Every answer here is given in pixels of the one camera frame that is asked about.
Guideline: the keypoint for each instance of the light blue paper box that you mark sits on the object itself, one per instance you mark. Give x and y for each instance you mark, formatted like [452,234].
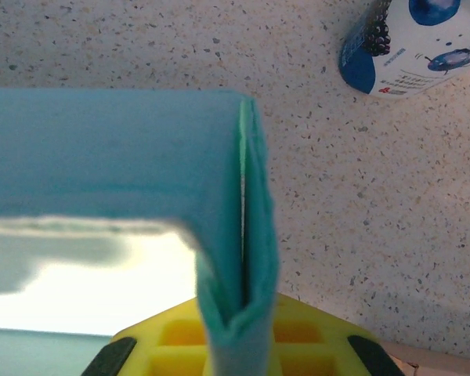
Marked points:
[121,156]

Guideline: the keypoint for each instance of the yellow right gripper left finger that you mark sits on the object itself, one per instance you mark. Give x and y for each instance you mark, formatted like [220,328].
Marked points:
[172,348]

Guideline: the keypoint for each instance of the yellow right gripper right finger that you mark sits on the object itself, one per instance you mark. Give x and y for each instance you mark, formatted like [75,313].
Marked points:
[317,344]

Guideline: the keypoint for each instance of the blue yogurt cup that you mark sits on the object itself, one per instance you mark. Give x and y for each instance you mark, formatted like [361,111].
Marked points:
[415,47]

